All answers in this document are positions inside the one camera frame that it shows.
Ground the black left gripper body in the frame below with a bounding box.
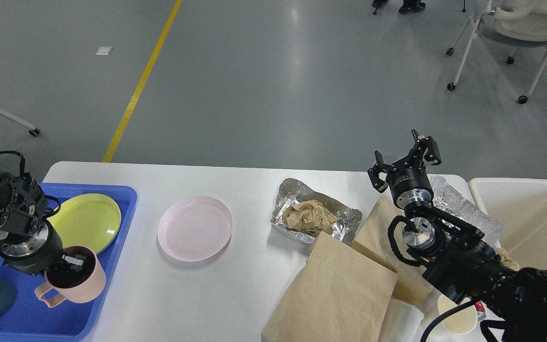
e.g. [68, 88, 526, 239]
[0, 221, 64, 276]

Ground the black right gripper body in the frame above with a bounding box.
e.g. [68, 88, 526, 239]
[386, 159, 434, 209]

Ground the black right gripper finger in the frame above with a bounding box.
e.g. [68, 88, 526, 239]
[409, 130, 442, 168]
[368, 152, 396, 193]

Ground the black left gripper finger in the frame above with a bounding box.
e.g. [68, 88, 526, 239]
[61, 255, 86, 272]

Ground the pink mug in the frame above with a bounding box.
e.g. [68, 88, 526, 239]
[33, 246, 106, 309]

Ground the pink plate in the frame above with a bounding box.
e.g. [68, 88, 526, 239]
[158, 196, 234, 262]

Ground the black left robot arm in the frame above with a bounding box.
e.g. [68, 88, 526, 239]
[0, 151, 87, 276]

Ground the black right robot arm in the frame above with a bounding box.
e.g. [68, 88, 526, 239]
[368, 130, 547, 342]

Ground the clear plastic bottle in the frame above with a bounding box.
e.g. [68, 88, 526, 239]
[428, 175, 504, 249]

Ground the yellow plate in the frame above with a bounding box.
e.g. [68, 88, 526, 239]
[48, 193, 122, 254]

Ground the rear brown paper bag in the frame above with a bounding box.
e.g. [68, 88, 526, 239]
[350, 195, 434, 306]

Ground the brown paper bag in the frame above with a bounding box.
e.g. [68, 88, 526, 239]
[261, 234, 397, 342]
[350, 195, 434, 306]

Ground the blue plastic tray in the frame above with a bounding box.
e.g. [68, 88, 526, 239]
[0, 183, 138, 342]

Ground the crumpled brown paper ball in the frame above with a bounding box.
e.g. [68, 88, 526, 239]
[282, 200, 339, 238]

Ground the white plastic bin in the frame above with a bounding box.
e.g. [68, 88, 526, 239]
[468, 178, 547, 270]

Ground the front brown paper bag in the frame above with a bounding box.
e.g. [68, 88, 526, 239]
[261, 234, 397, 342]

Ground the white paper cup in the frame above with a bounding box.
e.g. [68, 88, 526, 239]
[433, 295, 478, 337]

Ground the red can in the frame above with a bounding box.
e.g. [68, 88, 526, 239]
[474, 301, 486, 321]

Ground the white office chair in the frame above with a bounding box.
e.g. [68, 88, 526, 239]
[445, 0, 547, 105]

